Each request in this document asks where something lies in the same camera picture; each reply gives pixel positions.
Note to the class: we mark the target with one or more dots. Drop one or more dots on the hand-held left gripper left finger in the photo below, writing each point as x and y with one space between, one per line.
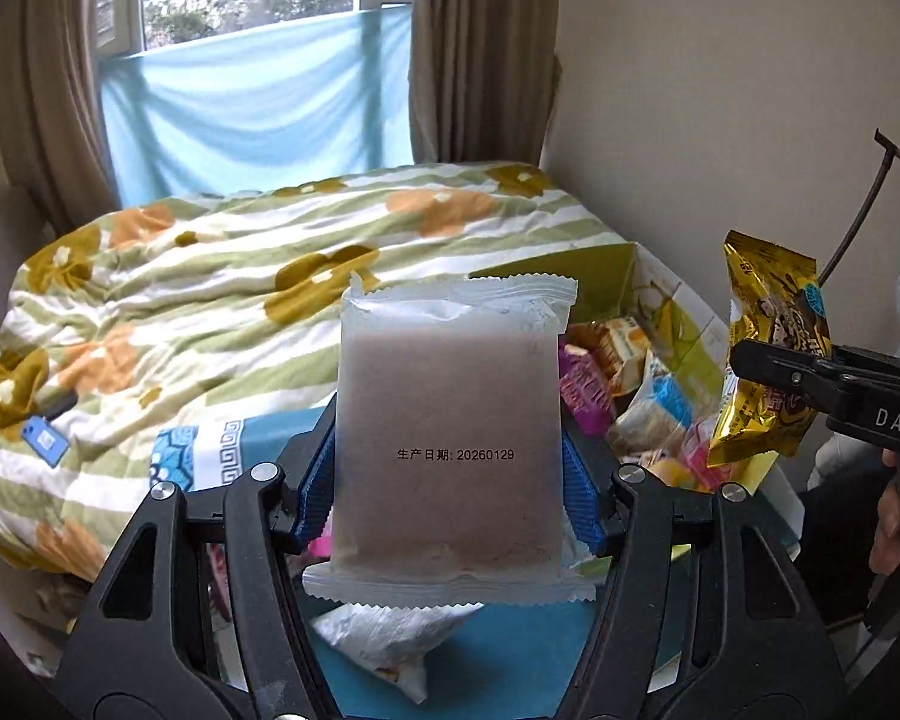
319 480

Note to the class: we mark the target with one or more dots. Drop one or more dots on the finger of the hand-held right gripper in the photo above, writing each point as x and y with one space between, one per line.
784 375
881 364

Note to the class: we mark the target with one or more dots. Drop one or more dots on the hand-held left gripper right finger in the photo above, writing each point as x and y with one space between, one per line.
585 495

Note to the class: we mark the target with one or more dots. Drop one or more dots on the gold foil snack packet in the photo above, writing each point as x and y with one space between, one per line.
772 307

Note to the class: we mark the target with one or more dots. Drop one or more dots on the brown frosted snack packet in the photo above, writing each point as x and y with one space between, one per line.
450 405

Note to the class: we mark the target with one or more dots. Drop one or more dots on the green cardboard box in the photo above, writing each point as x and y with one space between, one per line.
600 277

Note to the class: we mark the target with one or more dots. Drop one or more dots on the person's right hand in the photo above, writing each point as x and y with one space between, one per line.
889 532

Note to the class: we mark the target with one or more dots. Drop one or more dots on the pink snack packet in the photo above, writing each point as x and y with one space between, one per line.
701 457

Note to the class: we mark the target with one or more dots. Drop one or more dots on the white blue label snack packet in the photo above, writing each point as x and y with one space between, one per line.
664 397

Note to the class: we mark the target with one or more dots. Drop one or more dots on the orange snack packet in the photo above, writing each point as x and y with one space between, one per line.
621 349

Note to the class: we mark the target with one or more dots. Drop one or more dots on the plain white snack packet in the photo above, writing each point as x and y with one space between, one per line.
390 630

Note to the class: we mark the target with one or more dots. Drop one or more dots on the blue patterned folding table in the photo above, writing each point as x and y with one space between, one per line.
495 660

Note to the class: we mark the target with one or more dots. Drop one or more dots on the floral striped blanket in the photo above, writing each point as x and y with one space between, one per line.
232 240

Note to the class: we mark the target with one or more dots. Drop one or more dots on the small black device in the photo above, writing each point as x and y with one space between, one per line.
60 405

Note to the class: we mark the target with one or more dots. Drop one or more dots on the blue phone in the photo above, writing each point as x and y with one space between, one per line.
45 440

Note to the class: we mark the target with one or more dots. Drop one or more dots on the light blue cloth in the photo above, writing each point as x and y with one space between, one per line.
255 112

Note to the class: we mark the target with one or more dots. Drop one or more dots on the grey bed headboard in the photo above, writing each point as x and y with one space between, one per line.
0 255

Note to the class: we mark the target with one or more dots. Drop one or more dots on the brown curtain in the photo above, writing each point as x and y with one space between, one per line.
480 52
52 90

